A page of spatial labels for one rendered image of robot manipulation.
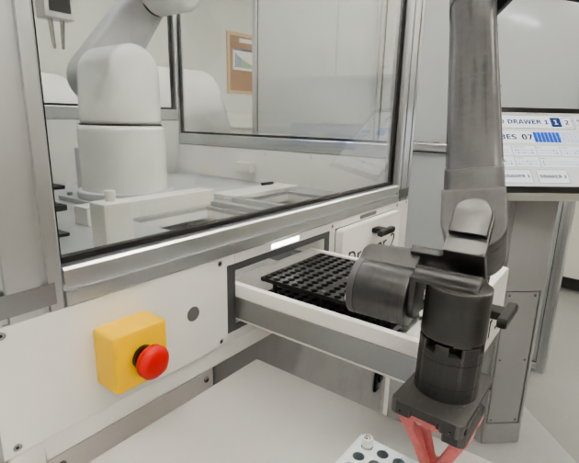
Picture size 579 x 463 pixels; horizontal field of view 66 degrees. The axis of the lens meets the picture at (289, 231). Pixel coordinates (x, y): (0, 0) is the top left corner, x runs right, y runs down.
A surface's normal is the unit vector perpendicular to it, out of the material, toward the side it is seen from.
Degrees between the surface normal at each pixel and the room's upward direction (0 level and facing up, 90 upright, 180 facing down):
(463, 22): 54
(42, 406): 90
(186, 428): 0
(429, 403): 1
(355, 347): 90
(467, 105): 49
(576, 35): 90
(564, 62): 90
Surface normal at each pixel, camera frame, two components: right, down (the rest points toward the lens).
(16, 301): 0.80, 0.16
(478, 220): -0.37, -0.49
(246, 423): 0.02, -0.97
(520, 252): 0.07, 0.25
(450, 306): -0.58, 0.18
